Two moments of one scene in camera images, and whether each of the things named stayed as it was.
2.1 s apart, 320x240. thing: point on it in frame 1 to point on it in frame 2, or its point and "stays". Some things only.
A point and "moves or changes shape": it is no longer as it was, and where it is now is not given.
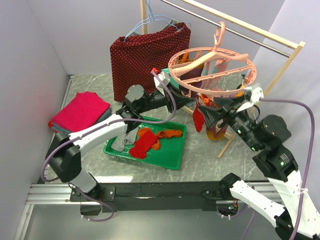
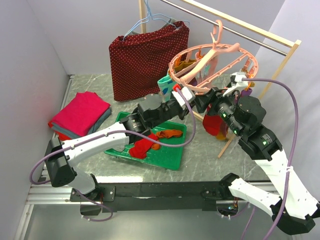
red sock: [143, 145] stays
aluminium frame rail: [42, 192] stays
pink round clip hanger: [212, 71] moves or changes shape
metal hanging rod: [225, 29] stays
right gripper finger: [212, 115] to [201, 102]
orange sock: [169, 133] stays
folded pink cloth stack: [87, 109] stays
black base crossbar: [125, 196] stays
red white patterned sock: [198, 116] to [213, 124]
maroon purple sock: [195, 73] to [184, 64]
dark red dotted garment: [133, 59] stays
